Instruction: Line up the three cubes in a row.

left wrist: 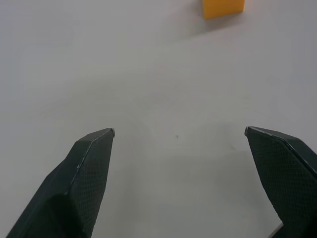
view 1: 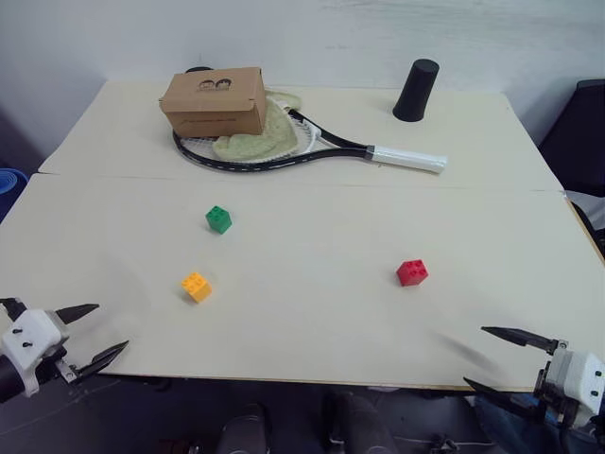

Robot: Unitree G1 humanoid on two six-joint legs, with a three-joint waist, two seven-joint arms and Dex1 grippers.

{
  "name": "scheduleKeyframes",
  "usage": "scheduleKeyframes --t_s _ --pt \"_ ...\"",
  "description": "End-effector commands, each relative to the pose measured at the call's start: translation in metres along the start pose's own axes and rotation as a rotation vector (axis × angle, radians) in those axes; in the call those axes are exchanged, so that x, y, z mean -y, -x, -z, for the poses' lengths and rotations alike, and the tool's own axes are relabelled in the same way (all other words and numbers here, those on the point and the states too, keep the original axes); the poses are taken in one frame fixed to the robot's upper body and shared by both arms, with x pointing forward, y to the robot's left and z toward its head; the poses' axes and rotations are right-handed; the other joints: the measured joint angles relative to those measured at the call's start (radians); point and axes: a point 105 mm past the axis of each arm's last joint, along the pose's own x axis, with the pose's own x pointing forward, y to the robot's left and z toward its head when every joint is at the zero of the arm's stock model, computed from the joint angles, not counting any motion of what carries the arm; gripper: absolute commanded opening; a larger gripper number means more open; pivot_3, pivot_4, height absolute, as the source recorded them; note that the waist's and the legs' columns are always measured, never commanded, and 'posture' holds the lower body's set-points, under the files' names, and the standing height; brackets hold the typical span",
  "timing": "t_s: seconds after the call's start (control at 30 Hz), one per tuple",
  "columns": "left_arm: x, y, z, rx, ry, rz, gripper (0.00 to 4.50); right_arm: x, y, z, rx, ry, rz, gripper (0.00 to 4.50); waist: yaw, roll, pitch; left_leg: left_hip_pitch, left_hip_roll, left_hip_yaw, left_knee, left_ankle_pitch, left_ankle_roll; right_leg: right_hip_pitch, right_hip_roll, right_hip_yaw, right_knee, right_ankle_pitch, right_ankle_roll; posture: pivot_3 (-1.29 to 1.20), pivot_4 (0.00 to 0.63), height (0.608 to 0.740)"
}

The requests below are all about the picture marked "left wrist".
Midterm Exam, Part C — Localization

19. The yellow block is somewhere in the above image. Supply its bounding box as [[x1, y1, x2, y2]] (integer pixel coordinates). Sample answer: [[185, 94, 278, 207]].
[[202, 0, 246, 20]]

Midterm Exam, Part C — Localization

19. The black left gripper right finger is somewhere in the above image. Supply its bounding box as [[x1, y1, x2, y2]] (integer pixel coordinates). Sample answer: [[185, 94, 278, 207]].
[[244, 126, 317, 238]]

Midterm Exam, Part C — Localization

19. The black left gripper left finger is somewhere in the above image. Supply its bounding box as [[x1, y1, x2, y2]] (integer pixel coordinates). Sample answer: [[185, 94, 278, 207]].
[[5, 127, 116, 238]]

